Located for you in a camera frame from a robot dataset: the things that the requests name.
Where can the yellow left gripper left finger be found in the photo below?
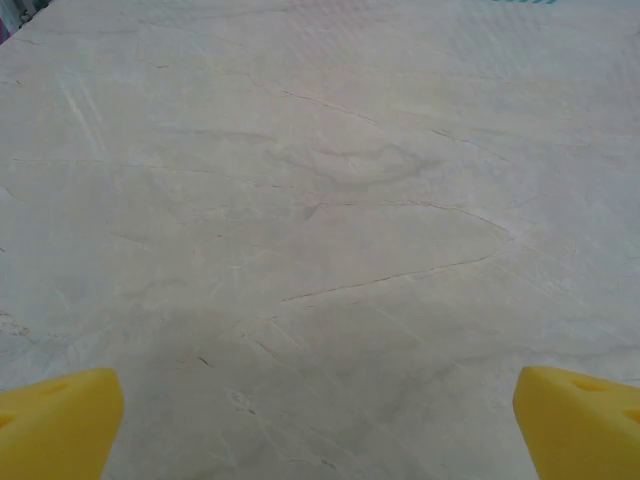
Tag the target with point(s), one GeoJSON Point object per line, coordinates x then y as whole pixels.
{"type": "Point", "coordinates": [55, 425]}

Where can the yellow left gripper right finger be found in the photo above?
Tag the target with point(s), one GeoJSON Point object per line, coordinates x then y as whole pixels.
{"type": "Point", "coordinates": [580, 430]}

